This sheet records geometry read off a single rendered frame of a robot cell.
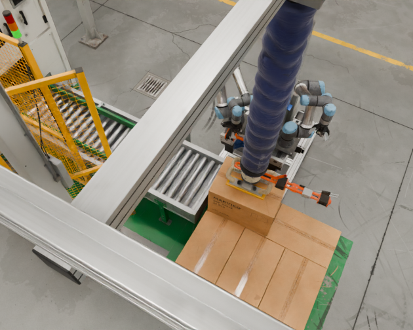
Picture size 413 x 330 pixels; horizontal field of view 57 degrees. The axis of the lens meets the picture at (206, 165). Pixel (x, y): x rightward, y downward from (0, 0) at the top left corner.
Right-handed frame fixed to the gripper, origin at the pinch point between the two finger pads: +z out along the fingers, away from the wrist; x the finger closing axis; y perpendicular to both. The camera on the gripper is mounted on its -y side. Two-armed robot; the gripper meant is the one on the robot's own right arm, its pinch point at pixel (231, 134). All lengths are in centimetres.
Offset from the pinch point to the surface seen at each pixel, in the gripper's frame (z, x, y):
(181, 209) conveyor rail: 59, -57, -22
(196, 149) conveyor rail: 59, 9, -39
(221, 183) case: 24.1, -34.7, 6.6
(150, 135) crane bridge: -186, -143, 23
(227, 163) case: 24.1, -13.6, 3.8
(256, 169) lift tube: -19, -36, 34
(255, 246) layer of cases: 64, -60, 54
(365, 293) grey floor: 119, -37, 168
